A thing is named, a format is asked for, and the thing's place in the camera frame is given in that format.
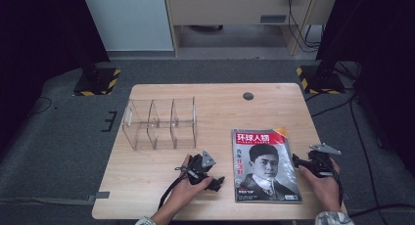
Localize person's right hand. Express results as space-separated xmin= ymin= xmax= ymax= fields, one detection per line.
xmin=299 ymin=159 xmax=342 ymax=213

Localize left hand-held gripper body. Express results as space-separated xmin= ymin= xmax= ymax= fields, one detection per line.
xmin=174 ymin=150 xmax=217 ymax=187

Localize white cabinet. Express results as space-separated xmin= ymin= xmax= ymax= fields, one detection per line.
xmin=80 ymin=0 xmax=174 ymax=53

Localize black stand base striped edge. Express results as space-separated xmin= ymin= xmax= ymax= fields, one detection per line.
xmin=72 ymin=67 xmax=122 ymax=97
xmin=296 ymin=65 xmax=346 ymax=96

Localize grey tape piece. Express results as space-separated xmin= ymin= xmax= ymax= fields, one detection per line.
xmin=86 ymin=191 xmax=112 ymax=205

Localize black curtain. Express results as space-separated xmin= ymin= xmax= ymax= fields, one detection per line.
xmin=315 ymin=0 xmax=415 ymax=177
xmin=0 ymin=0 xmax=111 ymax=155

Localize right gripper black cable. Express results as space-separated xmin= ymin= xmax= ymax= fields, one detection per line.
xmin=326 ymin=157 xmax=345 ymax=207

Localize light wooden desk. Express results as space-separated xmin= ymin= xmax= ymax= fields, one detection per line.
xmin=162 ymin=0 xmax=339 ymax=58

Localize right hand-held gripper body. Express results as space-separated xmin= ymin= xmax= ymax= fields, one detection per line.
xmin=307 ymin=142 xmax=342 ymax=178

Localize magazine with portrait cover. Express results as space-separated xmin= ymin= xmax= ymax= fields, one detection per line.
xmin=231 ymin=127 xmax=303 ymax=203

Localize thin black floor cable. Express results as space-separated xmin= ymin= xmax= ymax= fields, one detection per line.
xmin=26 ymin=96 xmax=54 ymax=117

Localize black hanging cables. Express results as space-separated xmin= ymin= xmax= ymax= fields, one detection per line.
xmin=286 ymin=0 xmax=324 ymax=54

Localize clear acrylic file organizer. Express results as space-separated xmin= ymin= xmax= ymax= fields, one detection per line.
xmin=121 ymin=96 xmax=198 ymax=152

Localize person's left hand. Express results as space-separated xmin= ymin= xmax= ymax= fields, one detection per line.
xmin=161 ymin=155 xmax=213 ymax=216

